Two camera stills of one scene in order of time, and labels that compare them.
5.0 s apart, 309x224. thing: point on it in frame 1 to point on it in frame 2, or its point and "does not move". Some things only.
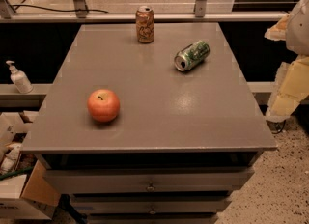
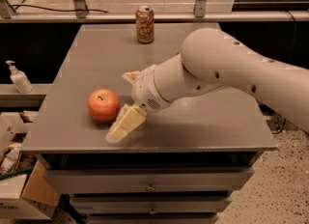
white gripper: (298, 30) to (145, 88)
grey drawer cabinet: (182, 142) does not move
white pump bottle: (19, 78) does not move
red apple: (103, 104) does not move
